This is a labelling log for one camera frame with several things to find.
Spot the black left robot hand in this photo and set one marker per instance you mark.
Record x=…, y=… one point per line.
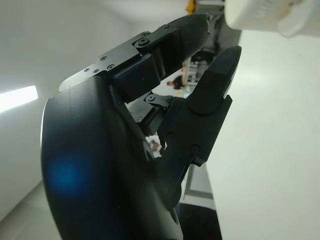
x=100, y=170

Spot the white two-slot toaster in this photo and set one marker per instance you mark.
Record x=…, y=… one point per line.
x=250, y=15

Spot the ceiling light panel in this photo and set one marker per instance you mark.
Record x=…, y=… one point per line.
x=17, y=98

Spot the person in black shirt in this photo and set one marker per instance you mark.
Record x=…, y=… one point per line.
x=176, y=82

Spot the yellow lifting frame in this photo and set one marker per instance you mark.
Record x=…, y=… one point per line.
x=191, y=5

